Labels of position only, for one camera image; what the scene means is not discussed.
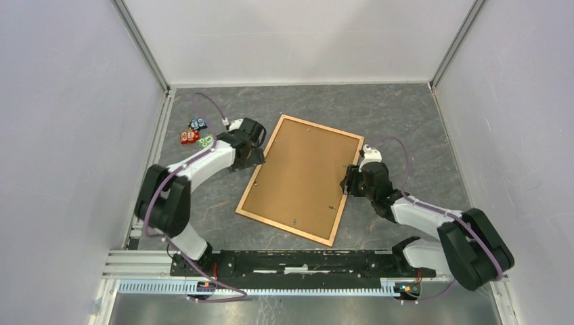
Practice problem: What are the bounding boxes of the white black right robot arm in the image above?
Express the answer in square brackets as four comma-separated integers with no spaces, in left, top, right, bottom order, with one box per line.
[340,162,515,291]

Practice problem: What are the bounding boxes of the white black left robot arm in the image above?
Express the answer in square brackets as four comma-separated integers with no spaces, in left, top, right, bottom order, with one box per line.
[134,118,267,276]

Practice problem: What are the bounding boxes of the blue toy block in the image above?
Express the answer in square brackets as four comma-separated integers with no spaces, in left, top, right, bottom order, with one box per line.
[188,118,208,131]

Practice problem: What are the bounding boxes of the red toy block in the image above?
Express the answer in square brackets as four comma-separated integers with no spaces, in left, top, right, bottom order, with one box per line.
[179,129,200,145]

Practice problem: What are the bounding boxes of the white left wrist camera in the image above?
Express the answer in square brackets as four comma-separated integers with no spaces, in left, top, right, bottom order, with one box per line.
[222,118,244,132]

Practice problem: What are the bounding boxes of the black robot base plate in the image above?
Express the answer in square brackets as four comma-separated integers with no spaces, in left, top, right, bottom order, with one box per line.
[169,249,437,290]

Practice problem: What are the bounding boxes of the aluminium toothed rail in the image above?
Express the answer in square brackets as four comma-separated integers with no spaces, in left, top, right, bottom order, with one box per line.
[118,280,420,298]

